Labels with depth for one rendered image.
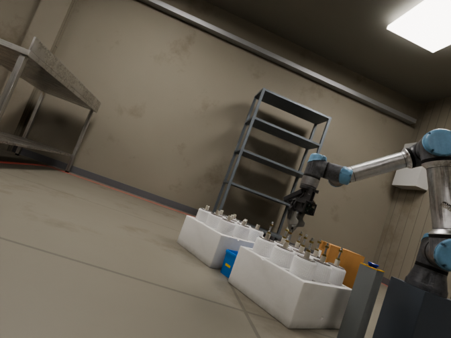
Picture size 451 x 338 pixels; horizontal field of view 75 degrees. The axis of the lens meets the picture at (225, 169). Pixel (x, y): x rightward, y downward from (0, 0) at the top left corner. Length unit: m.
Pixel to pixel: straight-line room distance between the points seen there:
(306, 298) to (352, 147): 3.53
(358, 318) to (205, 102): 3.17
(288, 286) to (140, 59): 3.42
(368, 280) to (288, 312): 0.34
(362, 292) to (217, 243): 0.71
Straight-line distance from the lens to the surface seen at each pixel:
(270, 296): 1.31
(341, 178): 1.35
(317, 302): 1.33
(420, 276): 1.49
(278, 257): 1.34
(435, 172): 1.40
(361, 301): 1.36
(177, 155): 3.82
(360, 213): 4.68
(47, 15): 4.38
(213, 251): 1.61
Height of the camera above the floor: 0.38
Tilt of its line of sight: 5 degrees up
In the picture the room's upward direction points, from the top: 20 degrees clockwise
